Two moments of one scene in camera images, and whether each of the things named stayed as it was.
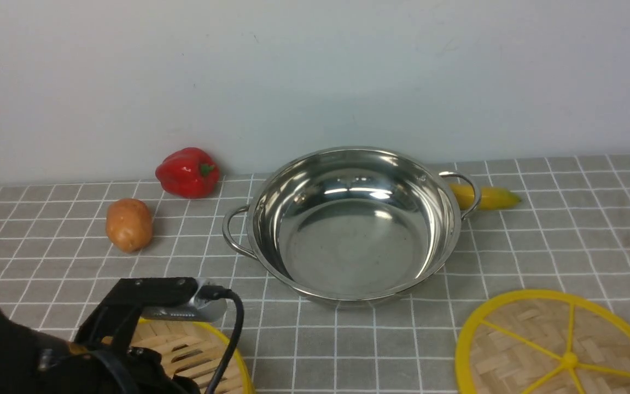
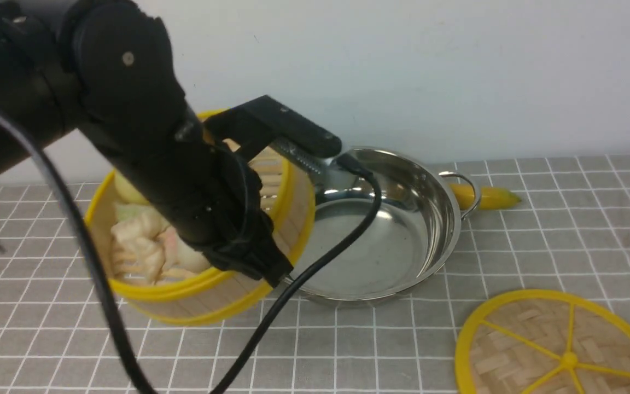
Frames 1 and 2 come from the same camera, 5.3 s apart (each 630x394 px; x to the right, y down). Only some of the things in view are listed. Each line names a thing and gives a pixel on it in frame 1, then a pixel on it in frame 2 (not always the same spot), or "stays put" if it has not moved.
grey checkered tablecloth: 593,223 stays put
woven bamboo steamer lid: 554,342 stays put
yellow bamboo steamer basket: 196,351 to 219,296
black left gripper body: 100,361 to 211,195
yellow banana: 491,197 stays put
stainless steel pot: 352,225 stays put
